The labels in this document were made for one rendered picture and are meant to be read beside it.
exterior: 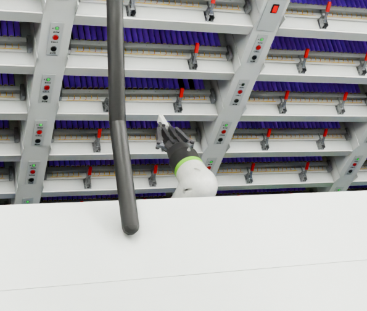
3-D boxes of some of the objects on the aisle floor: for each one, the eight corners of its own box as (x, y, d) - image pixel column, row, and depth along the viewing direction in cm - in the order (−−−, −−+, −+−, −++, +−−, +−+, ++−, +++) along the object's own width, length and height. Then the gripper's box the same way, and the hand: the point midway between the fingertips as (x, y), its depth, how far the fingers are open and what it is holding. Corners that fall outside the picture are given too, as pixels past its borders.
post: (26, 269, 296) (102, -134, 179) (4, 271, 292) (66, -140, 176) (21, 232, 309) (88, -167, 192) (-1, 233, 305) (53, -172, 189)
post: (180, 258, 322) (333, -101, 206) (161, 259, 319) (305, -104, 202) (169, 224, 335) (306, -131, 218) (150, 225, 331) (280, -135, 215)
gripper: (160, 168, 211) (139, 128, 230) (200, 168, 216) (176, 128, 235) (164, 148, 207) (142, 108, 226) (205, 147, 212) (180, 108, 231)
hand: (163, 123), depth 227 cm, fingers closed
